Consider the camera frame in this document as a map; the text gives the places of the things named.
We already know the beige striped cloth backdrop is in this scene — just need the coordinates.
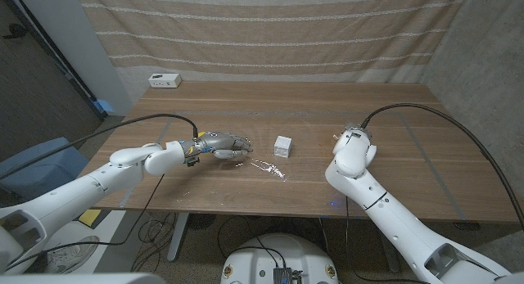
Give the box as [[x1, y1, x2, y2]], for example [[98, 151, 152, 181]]
[[75, 0, 470, 84]]

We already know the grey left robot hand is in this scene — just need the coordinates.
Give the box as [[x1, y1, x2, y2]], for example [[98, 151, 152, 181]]
[[192, 131, 254, 160]]

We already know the black floor cable tangle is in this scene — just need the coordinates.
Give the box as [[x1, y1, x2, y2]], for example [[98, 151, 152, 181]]
[[130, 212, 178, 273]]

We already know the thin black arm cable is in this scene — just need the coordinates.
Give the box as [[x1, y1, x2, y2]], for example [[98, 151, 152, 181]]
[[345, 195, 431, 284], [6, 174, 165, 273]]

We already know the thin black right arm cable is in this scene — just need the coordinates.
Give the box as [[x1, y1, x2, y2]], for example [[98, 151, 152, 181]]
[[345, 195, 431, 284]]

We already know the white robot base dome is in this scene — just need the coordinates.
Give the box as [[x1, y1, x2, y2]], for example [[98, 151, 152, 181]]
[[220, 233, 340, 284]]

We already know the white sneaker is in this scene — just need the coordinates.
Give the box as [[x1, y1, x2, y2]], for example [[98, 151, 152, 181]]
[[43, 236, 100, 275]]

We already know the grey electronics box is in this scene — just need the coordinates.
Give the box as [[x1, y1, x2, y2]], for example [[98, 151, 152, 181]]
[[273, 267, 304, 284]]

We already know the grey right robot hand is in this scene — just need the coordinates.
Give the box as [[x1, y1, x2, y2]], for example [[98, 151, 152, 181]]
[[333, 122, 373, 141]]

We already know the black round floor object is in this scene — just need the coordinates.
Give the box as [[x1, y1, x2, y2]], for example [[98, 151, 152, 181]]
[[187, 213, 217, 231]]

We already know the small white box package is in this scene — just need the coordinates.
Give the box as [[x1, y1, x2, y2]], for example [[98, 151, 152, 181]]
[[273, 135, 293, 159]]

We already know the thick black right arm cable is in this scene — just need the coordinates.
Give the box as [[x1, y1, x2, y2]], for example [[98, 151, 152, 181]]
[[359, 102, 524, 232]]

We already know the metal table leg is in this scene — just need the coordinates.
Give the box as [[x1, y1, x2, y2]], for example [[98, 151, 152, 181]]
[[378, 234, 400, 273], [166, 212, 190, 263]]

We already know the yellow flat pad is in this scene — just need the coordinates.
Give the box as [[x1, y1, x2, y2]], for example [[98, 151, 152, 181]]
[[77, 209, 102, 228]]

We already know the clear cellophane sheet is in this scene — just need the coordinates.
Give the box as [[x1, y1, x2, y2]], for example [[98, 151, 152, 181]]
[[233, 156, 287, 181]]

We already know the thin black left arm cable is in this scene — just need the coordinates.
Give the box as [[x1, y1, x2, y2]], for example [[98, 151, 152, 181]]
[[6, 174, 165, 273]]

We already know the blue-grey padded seat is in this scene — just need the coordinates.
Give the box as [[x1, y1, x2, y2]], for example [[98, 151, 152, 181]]
[[0, 137, 85, 201]]

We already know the black cable on base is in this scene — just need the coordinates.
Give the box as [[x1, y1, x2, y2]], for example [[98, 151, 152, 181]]
[[216, 215, 287, 269]]

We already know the small blue plastic object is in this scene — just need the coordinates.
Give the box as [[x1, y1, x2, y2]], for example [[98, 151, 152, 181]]
[[94, 98, 115, 113]]

